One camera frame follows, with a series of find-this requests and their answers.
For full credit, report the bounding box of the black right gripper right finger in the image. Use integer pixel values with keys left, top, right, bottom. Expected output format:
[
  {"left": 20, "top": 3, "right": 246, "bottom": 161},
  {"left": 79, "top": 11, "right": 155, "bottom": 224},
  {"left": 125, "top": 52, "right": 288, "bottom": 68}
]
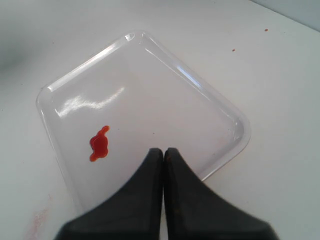
[{"left": 164, "top": 148, "right": 277, "bottom": 240}]

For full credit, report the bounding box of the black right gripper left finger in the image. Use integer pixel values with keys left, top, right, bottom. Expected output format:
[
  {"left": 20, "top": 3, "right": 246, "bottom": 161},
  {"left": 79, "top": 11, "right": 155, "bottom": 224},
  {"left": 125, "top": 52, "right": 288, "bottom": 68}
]
[{"left": 55, "top": 148, "right": 164, "bottom": 240}]

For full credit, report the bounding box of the red sauce blob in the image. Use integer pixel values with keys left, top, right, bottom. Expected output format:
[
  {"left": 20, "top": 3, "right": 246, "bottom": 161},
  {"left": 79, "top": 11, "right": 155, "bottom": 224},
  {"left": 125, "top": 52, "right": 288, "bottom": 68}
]
[{"left": 89, "top": 125, "right": 110, "bottom": 162}]

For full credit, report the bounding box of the white rectangular plastic tray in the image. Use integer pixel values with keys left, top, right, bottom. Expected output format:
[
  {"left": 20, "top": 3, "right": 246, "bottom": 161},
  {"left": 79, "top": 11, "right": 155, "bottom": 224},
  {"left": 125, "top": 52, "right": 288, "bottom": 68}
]
[{"left": 36, "top": 30, "right": 251, "bottom": 214}]

